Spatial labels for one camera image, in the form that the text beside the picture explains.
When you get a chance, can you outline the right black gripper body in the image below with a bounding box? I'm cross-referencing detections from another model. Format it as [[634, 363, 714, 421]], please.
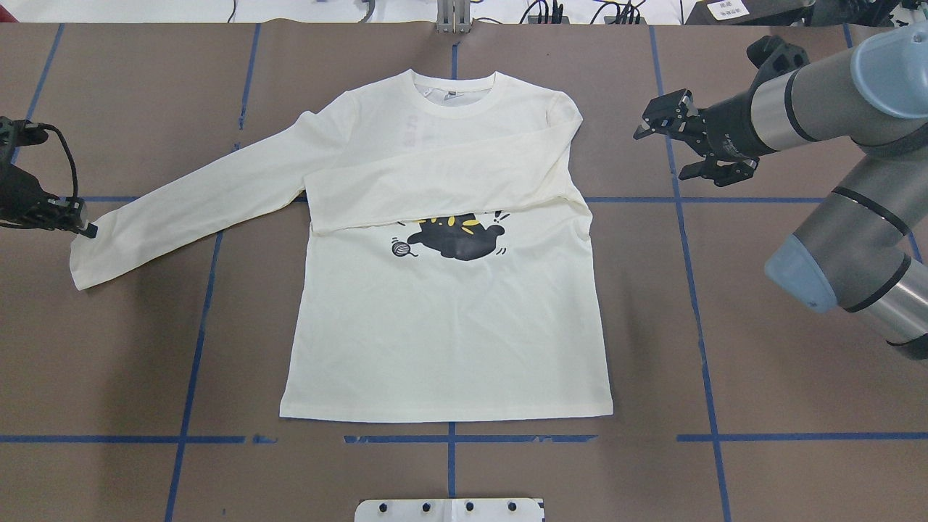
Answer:
[[682, 98, 774, 171]]

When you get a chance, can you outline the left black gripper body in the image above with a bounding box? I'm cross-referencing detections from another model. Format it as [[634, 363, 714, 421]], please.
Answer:
[[1, 166, 80, 231]]

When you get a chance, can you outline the cream long-sleeve cat shirt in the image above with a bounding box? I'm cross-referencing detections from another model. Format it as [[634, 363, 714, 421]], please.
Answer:
[[70, 70, 613, 423]]

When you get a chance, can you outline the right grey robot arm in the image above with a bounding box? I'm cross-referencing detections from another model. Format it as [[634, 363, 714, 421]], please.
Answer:
[[634, 21, 927, 360]]

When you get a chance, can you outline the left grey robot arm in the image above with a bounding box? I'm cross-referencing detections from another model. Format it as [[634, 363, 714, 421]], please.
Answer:
[[1, 117, 97, 240]]

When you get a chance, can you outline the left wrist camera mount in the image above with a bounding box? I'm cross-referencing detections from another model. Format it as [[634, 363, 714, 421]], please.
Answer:
[[1, 116, 49, 163]]

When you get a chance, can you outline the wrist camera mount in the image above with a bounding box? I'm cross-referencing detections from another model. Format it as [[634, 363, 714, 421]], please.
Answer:
[[1, 116, 49, 163], [746, 35, 810, 89]]

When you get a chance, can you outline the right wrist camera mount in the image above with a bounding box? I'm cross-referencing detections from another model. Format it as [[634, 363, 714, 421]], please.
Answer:
[[746, 35, 810, 89]]

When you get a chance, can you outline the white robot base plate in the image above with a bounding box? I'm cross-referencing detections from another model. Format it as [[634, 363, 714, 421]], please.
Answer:
[[354, 497, 546, 521]]

